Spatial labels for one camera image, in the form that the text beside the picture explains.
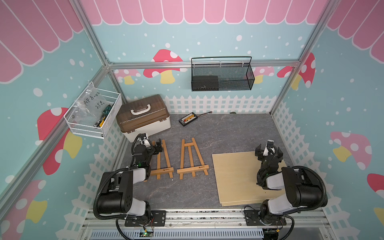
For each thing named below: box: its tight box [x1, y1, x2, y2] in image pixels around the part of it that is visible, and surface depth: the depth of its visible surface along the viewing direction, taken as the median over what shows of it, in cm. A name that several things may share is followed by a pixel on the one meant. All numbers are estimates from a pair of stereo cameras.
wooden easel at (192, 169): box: [177, 137, 210, 180], surface depth 95 cm
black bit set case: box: [178, 112, 198, 127], surface depth 118 cm
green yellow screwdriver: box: [93, 104, 113, 127], surface depth 74 cm
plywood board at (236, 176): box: [211, 151, 286, 204], surface depth 90 cm
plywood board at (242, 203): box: [220, 199, 266, 207], surface depth 81 cm
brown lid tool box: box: [116, 94, 171, 143], surface depth 97 cm
